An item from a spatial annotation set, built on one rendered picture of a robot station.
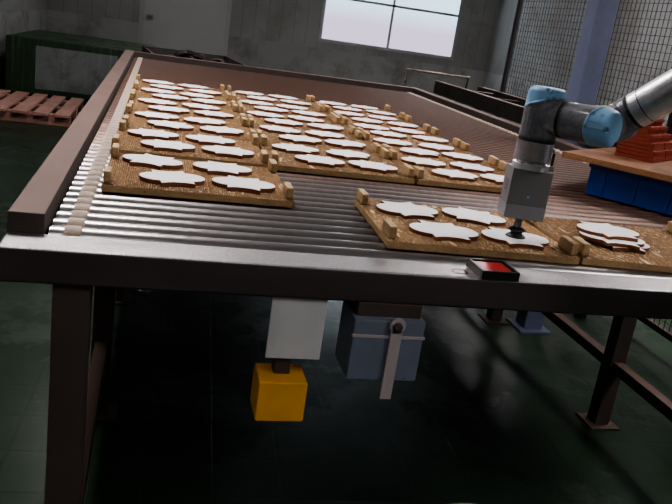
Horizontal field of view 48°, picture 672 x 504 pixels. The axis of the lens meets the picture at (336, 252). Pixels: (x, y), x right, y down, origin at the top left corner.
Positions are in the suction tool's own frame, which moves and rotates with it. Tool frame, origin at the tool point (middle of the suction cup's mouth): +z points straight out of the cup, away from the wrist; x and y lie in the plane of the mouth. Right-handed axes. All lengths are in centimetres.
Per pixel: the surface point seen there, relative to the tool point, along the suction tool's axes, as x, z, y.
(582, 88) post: -194, -25, -72
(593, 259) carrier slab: 6.6, 0.8, -15.2
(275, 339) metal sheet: 31, 17, 47
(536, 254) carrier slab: 9.2, 0.7, -2.5
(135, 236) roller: 27, 3, 74
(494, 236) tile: 2.7, -0.2, 5.1
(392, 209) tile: -9.3, -0.1, 25.8
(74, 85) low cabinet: -718, 73, 321
